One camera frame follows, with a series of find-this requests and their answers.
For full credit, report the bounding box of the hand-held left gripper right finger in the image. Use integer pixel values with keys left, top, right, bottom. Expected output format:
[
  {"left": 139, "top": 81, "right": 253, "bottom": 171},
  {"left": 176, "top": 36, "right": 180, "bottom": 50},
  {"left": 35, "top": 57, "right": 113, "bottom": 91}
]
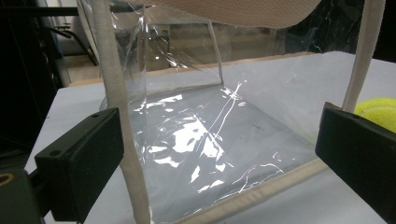
[{"left": 315, "top": 101, "right": 396, "bottom": 224}]

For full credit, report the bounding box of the black metal stand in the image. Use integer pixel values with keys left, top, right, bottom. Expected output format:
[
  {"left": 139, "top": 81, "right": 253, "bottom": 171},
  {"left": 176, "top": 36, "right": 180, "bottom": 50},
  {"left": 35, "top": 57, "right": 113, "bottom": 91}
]
[{"left": 0, "top": 6, "right": 100, "bottom": 67}]

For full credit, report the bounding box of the clear plastic bag beige trim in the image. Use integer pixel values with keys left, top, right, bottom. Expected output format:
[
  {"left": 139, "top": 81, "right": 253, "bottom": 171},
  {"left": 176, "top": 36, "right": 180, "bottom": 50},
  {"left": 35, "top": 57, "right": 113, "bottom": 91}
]
[{"left": 77, "top": 0, "right": 387, "bottom": 224}]

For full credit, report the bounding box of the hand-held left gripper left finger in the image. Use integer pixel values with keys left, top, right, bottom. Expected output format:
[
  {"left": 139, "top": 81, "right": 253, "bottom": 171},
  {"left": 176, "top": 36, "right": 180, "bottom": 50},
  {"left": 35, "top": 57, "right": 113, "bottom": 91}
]
[{"left": 34, "top": 106, "right": 125, "bottom": 224}]

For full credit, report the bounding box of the yellow tennis ball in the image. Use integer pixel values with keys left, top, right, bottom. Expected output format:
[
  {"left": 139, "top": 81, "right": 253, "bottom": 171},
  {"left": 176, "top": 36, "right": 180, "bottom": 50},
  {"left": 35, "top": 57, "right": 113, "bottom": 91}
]
[{"left": 354, "top": 97, "right": 396, "bottom": 134}]

